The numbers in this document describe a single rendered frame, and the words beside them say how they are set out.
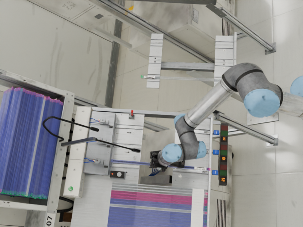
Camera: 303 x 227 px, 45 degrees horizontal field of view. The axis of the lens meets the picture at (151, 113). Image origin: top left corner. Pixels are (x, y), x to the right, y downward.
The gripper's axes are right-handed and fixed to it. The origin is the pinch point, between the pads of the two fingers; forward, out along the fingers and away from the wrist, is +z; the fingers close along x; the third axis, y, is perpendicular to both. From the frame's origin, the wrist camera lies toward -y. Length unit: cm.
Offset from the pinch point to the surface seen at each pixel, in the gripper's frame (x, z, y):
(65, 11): -107, 48, 65
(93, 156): -3.0, 14.7, 33.5
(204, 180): 4.4, 5.8, -25.4
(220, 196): 6, 59, -55
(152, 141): -26, 58, -5
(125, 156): -5.1, 16.4, 16.3
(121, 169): 1.7, 16.9, 18.0
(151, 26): -104, 44, 5
